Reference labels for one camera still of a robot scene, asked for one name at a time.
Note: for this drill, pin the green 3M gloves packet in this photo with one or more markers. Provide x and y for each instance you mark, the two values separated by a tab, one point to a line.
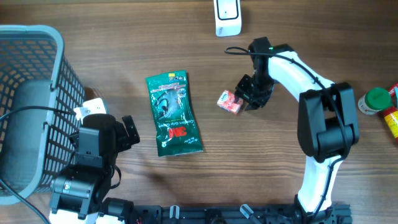
177	131

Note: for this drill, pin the small red tissue box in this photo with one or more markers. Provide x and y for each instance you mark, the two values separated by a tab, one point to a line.
230	102

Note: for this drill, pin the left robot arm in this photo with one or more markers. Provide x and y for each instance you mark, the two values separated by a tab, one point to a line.
80	187

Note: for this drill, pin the grey plastic mesh basket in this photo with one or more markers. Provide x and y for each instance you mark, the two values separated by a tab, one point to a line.
40	89

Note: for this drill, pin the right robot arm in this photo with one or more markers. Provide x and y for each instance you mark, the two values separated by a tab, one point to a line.
327	125

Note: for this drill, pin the yellow red sauce bottle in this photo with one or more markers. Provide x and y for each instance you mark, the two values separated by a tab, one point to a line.
390	117

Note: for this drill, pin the red coffee stick sachet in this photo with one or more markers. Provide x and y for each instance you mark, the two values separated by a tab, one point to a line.
393	90

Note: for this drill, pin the green lid glass jar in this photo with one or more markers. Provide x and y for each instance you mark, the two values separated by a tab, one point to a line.
374	101

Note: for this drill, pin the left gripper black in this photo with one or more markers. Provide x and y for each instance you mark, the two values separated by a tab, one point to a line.
125	142

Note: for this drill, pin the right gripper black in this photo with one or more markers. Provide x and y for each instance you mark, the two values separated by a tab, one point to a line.
254	101

